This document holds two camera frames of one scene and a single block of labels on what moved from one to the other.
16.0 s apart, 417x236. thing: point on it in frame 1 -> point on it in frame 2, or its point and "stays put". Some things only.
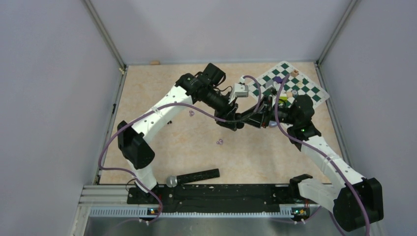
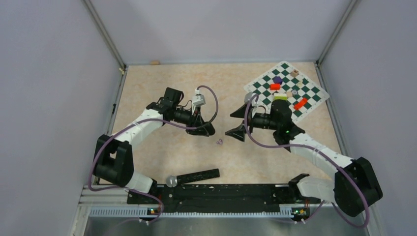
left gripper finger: (232, 125) -> (207, 130)
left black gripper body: (221, 104) -> (189, 118)
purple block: (278, 79) stays put
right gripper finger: (261, 122) -> (239, 132)
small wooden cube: (294, 73) stays put
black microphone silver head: (172, 181) stays put
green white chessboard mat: (296, 83) stays put
